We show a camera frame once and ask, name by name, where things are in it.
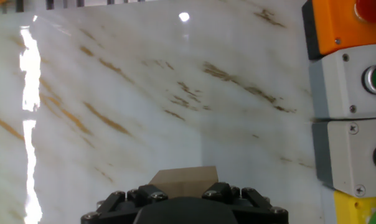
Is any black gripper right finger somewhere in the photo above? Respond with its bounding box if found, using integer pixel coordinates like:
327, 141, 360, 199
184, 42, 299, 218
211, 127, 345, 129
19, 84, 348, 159
202, 182, 289, 224

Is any orange box red mushroom button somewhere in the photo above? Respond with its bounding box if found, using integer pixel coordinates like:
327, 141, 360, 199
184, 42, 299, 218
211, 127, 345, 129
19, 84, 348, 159
301, 0, 376, 61

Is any small wooden block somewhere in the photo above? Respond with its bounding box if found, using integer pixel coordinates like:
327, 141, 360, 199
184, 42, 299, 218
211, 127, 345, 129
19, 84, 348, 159
148, 166, 219, 199

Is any yellow box green mushroom button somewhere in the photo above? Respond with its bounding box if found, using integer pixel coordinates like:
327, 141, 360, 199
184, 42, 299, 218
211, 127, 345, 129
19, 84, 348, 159
333, 190, 376, 224

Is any grey box flat red button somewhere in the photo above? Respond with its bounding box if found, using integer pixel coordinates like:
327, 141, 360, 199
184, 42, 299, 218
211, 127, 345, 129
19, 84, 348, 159
311, 118, 376, 198

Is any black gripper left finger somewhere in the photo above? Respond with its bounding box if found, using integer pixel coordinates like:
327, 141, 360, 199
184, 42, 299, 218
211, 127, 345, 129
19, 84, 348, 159
81, 184, 169, 224

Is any grey box green button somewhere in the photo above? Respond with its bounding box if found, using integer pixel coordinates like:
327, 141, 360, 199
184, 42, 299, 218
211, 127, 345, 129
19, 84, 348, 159
308, 43, 376, 121

